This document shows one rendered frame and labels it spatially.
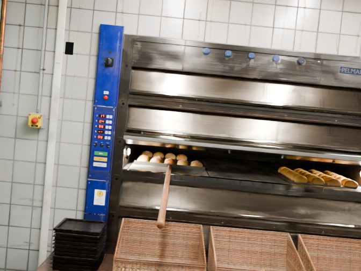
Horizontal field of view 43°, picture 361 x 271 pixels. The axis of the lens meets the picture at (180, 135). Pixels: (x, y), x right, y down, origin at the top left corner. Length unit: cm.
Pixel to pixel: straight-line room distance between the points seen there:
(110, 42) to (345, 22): 160
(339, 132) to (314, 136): 18
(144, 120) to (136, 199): 55
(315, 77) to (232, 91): 58
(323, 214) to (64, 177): 181
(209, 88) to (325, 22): 91
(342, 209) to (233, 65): 126
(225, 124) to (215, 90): 24
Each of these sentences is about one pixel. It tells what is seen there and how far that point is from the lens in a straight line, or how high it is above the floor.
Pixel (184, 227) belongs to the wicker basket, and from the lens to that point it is 320.
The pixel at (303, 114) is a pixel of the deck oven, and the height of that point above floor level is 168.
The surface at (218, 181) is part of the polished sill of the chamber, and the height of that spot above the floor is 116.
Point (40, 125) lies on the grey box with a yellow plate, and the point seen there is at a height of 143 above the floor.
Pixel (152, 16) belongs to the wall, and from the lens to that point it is 320.
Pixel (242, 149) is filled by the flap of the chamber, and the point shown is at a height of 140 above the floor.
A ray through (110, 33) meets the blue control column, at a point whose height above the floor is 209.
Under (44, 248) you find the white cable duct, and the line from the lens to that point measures 338.
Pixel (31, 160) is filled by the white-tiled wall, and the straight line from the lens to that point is 330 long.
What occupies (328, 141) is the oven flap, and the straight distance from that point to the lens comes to 330.
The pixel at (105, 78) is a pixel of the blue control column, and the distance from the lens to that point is 315.
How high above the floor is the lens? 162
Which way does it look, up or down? 3 degrees down
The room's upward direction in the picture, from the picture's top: 5 degrees clockwise
